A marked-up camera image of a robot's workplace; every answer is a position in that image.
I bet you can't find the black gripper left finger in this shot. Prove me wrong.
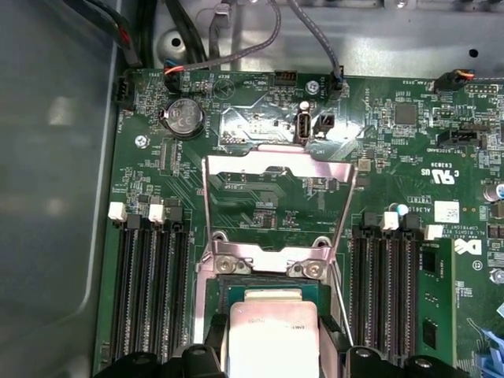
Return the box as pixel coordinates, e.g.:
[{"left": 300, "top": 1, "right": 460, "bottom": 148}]
[{"left": 94, "top": 314, "right": 231, "bottom": 378}]

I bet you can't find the silver coin cell battery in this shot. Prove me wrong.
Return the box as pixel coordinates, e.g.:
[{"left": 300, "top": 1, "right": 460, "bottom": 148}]
[{"left": 159, "top": 98, "right": 208, "bottom": 141}]

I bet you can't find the CPU socket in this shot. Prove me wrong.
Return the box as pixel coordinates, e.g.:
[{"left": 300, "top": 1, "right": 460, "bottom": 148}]
[{"left": 195, "top": 232, "right": 343, "bottom": 378}]

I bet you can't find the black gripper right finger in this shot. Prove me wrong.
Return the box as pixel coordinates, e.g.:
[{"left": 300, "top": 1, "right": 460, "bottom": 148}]
[{"left": 319, "top": 317, "right": 468, "bottom": 378}]

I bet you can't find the green motherboard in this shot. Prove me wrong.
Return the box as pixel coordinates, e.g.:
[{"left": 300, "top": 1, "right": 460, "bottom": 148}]
[{"left": 92, "top": 66, "right": 504, "bottom": 378}]

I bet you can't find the grey braided cable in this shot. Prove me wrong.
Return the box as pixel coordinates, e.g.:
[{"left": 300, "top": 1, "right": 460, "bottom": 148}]
[
  {"left": 287, "top": 0, "right": 350, "bottom": 102},
  {"left": 163, "top": 0, "right": 283, "bottom": 86}
]

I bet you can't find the grey flat cable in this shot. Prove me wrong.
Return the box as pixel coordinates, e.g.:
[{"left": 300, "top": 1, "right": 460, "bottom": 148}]
[{"left": 210, "top": 0, "right": 234, "bottom": 60}]

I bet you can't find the blue plastic latch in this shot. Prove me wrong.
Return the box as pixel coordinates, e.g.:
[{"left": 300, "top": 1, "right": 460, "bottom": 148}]
[{"left": 466, "top": 317, "right": 504, "bottom": 378}]

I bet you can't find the silver CPU chip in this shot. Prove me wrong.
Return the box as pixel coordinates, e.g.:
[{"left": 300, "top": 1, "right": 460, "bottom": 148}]
[{"left": 218, "top": 281, "right": 332, "bottom": 378}]

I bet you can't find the thick black cable pair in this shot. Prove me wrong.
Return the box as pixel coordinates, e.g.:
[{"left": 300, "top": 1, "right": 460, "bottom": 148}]
[{"left": 161, "top": 0, "right": 212, "bottom": 62}]

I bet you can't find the metal wire locking lever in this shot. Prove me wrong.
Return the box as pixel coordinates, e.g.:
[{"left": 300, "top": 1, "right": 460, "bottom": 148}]
[{"left": 330, "top": 259, "right": 355, "bottom": 346}]

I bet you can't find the multicolour fan wire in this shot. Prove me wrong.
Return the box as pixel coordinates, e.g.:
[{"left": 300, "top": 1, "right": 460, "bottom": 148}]
[{"left": 432, "top": 69, "right": 478, "bottom": 95}]

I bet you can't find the internal USB port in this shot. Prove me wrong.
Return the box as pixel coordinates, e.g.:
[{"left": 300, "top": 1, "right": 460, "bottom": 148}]
[{"left": 293, "top": 100, "right": 314, "bottom": 145}]

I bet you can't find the metal socket cover frame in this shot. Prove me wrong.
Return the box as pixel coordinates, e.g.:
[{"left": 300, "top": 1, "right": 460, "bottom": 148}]
[{"left": 200, "top": 143, "right": 359, "bottom": 276}]

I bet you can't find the black sleeved wire bundle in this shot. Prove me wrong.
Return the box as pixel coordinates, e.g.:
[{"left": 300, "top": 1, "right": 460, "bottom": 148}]
[{"left": 80, "top": 0, "right": 145, "bottom": 72}]

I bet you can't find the green RAM stick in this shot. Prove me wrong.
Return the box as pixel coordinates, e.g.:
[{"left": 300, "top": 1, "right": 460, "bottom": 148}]
[{"left": 419, "top": 238, "right": 458, "bottom": 369}]

